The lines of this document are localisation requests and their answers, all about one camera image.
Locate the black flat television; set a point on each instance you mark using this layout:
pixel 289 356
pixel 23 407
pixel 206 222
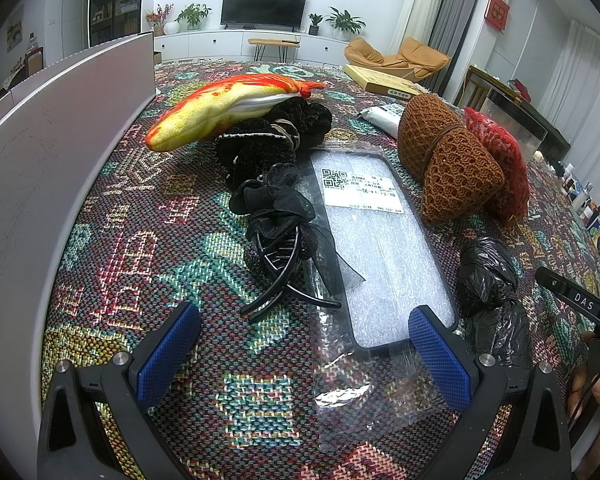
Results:
pixel 262 7

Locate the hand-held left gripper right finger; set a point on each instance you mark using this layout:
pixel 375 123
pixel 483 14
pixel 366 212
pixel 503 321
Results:
pixel 442 360

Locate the large leafy potted plant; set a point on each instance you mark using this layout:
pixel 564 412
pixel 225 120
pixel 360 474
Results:
pixel 345 22

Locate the clear jar with black lid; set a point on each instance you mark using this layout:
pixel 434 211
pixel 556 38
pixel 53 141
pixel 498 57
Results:
pixel 515 120

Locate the black scrunchie with rhinestones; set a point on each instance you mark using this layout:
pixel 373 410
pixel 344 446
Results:
pixel 250 152

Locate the grey curtain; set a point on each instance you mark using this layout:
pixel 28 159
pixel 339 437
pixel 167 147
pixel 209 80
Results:
pixel 460 20

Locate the flat yellow box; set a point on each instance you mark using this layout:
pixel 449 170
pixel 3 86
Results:
pixel 380 80

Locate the orange rocking chair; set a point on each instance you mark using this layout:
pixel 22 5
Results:
pixel 415 55

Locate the red flowers in vase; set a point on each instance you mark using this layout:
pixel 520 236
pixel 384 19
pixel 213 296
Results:
pixel 157 17

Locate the black hair claw with bow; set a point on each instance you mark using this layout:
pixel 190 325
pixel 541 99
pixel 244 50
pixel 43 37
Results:
pixel 275 205

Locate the white sheer curtain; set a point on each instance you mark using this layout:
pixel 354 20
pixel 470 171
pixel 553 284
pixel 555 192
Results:
pixel 585 85

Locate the covered tower air conditioner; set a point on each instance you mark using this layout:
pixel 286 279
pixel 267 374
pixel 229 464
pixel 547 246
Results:
pixel 415 10

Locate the row of bottles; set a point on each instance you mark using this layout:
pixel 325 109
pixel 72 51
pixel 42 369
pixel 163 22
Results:
pixel 590 210

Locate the small potted plant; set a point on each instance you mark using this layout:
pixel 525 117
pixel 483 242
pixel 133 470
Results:
pixel 315 24

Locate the orange yellow fish plush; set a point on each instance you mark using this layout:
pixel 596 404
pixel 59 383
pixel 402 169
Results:
pixel 215 105

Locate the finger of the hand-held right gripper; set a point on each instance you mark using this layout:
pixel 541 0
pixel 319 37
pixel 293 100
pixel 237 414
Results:
pixel 550 280

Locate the bushy green potted plant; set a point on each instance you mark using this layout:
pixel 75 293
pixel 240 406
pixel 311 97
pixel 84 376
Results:
pixel 192 15

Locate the white door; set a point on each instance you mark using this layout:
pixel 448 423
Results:
pixel 72 15

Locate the colourful patterned woven blanket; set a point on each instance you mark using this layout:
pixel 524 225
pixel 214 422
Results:
pixel 180 260

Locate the red mesh pouch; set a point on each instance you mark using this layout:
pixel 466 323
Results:
pixel 505 160

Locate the round white vase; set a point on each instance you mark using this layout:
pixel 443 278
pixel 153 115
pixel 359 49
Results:
pixel 171 27

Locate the framed wall picture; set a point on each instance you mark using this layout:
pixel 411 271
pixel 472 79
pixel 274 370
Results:
pixel 14 35

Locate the black glass display cabinet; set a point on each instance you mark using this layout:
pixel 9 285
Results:
pixel 115 0

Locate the black plastic bag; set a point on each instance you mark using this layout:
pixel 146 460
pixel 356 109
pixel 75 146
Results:
pixel 485 280

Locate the brown knitted pouch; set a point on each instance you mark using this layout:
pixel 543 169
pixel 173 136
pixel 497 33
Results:
pixel 445 160

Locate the red item on desk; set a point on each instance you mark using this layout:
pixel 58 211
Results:
pixel 519 85

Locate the white storage box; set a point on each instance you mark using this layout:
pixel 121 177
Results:
pixel 55 135

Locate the white plastic packet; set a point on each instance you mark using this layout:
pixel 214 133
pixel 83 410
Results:
pixel 382 117

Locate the dark wooden desk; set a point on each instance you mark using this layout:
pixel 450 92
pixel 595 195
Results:
pixel 552 135

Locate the long white tv cabinet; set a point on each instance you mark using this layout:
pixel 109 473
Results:
pixel 205 45

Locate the wooden dining chair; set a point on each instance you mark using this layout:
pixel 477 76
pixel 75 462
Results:
pixel 35 60

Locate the wooden bench with hairpin legs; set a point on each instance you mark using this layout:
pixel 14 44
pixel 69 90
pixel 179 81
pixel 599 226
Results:
pixel 272 42

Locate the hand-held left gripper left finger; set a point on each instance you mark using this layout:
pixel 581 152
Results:
pixel 167 355

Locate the cardboard box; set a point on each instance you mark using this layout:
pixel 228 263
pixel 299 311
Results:
pixel 157 58

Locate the red wall hanging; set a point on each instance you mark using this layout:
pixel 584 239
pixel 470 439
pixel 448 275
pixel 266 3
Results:
pixel 498 12

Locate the plain black fuzzy scrunchie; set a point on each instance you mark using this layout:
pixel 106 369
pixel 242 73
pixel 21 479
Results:
pixel 310 117

